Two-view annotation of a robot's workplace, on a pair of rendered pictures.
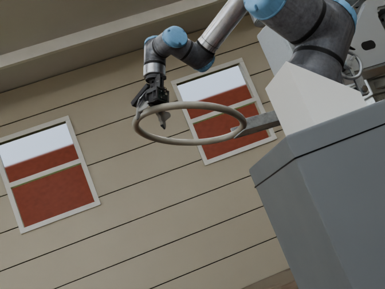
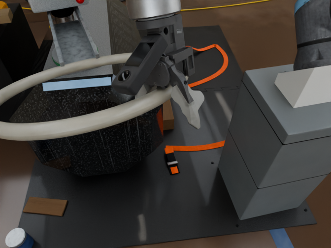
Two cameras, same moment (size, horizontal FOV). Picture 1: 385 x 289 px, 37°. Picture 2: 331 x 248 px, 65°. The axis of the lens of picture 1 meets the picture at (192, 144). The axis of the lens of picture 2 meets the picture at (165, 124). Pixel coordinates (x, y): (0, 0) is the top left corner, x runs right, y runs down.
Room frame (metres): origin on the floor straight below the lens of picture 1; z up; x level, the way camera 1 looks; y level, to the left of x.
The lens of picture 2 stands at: (2.22, 0.48, 1.60)
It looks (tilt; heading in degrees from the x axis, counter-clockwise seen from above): 49 degrees down; 270
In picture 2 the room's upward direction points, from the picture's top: straight up
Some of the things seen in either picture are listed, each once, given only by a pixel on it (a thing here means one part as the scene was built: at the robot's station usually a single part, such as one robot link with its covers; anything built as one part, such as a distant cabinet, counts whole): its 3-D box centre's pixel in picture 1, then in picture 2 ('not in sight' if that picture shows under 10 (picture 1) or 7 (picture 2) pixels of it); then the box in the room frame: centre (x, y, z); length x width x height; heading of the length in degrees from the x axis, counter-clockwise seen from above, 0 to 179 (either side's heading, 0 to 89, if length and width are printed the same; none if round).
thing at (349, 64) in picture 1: (344, 67); not in sight; (2.60, -0.78, 1.20); 0.15 x 0.10 x 0.15; 113
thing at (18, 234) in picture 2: not in sight; (19, 240); (3.03, 0.02, 0.08); 0.10 x 0.10 x 0.13
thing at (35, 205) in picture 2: not in sight; (45, 206); (2.98, -0.21, 0.02); 0.25 x 0.10 x 0.01; 174
